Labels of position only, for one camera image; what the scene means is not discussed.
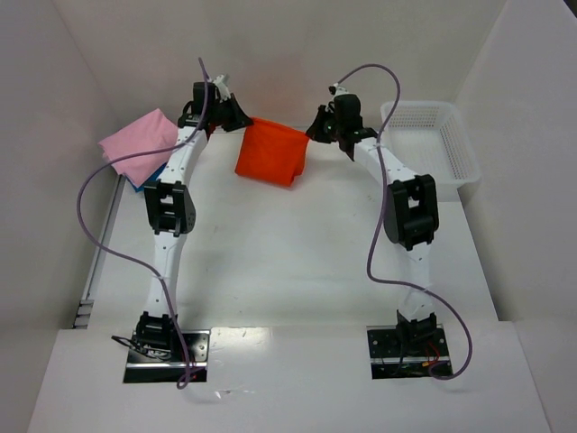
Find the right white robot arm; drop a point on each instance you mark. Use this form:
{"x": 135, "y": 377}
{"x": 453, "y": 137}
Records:
{"x": 408, "y": 213}

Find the white plastic basket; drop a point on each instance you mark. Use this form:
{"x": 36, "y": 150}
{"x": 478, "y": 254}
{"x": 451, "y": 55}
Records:
{"x": 429, "y": 137}

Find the blue folded t shirt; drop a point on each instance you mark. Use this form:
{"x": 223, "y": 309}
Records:
{"x": 153, "y": 177}

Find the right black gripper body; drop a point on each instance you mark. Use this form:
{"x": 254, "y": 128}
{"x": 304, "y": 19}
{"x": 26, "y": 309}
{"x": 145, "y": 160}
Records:
{"x": 325, "y": 124}

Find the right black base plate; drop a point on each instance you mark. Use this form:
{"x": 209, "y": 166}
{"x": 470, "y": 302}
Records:
{"x": 393, "y": 359}

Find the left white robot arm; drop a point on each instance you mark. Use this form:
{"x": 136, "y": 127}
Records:
{"x": 170, "y": 209}

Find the pink folded t shirt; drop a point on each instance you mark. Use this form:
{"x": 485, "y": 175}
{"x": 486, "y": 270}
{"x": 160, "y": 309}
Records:
{"x": 151, "y": 132}

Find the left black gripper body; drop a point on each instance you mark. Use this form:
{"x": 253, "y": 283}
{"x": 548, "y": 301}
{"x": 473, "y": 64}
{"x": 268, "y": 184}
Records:
{"x": 230, "y": 114}

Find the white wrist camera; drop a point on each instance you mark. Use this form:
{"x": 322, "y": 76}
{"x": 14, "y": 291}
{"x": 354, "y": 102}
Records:
{"x": 337, "y": 90}
{"x": 220, "y": 83}

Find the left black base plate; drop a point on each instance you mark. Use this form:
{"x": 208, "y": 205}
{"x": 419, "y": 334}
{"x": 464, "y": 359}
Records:
{"x": 148, "y": 364}

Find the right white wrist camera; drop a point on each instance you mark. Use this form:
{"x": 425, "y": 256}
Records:
{"x": 337, "y": 90}

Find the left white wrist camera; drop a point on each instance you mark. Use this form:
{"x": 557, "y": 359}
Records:
{"x": 220, "y": 83}

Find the orange t shirt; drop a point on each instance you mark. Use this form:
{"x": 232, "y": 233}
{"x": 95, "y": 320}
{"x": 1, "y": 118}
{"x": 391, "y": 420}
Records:
{"x": 272, "y": 153}

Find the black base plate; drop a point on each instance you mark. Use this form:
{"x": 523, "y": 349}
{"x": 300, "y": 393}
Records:
{"x": 148, "y": 364}
{"x": 393, "y": 359}

